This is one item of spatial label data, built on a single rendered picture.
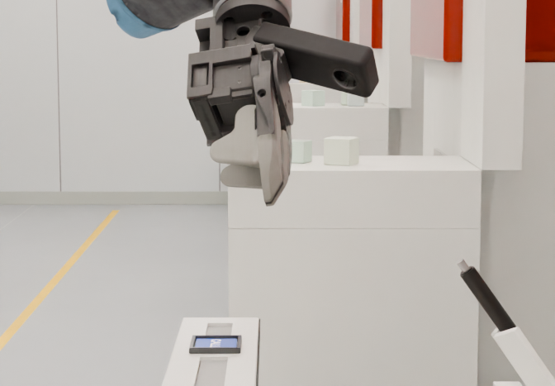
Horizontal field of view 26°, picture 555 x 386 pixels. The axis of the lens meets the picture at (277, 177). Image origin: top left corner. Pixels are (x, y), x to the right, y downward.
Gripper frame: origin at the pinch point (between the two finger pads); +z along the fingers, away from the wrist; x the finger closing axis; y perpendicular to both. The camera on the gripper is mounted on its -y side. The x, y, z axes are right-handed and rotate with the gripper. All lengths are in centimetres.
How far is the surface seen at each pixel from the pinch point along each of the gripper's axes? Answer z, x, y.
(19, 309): -235, -374, 203
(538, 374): 19.4, -0.4, -18.7
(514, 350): 17.9, 0.7, -17.3
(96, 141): -510, -580, 258
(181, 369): 0.4, -27.6, 16.2
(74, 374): -160, -308, 144
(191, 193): -480, -621, 195
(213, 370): 0.2, -29.1, 13.1
